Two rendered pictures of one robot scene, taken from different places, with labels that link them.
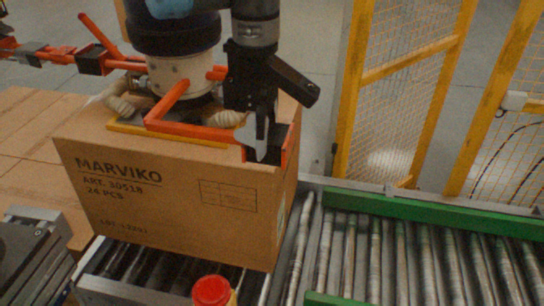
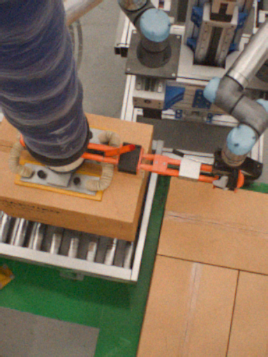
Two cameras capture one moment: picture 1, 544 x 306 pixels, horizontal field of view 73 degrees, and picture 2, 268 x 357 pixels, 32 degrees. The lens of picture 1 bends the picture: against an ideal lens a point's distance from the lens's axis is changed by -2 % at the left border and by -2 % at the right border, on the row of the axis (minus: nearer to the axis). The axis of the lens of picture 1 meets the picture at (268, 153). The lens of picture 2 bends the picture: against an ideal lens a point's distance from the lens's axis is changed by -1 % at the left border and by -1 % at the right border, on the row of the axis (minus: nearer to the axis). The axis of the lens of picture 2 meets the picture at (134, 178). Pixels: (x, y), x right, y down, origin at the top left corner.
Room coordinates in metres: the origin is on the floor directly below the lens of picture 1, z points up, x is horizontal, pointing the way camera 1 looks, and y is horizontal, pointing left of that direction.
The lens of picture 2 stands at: (1.54, 0.47, 2.81)
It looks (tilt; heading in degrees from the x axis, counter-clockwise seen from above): 72 degrees down; 179
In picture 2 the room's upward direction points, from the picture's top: 1 degrees counter-clockwise
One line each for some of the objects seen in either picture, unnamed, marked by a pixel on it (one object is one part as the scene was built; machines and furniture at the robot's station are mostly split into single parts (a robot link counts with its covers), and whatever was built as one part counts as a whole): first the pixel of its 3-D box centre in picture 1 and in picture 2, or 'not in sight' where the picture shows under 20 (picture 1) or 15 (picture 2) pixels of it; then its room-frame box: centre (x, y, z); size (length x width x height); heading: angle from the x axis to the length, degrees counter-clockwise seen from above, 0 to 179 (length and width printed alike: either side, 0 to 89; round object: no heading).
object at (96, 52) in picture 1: (98, 58); (129, 158); (0.95, 0.47, 1.21); 0.10 x 0.08 x 0.06; 166
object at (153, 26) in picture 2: not in sight; (154, 28); (0.41, 0.59, 1.20); 0.13 x 0.12 x 0.14; 29
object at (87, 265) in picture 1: (127, 208); (147, 208); (0.98, 0.55, 0.58); 0.70 x 0.03 x 0.06; 167
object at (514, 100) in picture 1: (514, 100); not in sight; (1.05, -0.81, 1.02); 0.06 x 0.03 x 0.06; 77
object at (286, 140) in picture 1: (268, 142); not in sight; (0.57, 0.00, 1.21); 0.09 x 0.08 x 0.05; 166
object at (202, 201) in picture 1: (195, 163); (73, 173); (0.89, 0.23, 0.88); 0.60 x 0.40 x 0.40; 76
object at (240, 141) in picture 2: not in sight; (239, 142); (1.03, 0.79, 1.51); 0.09 x 0.08 x 0.11; 139
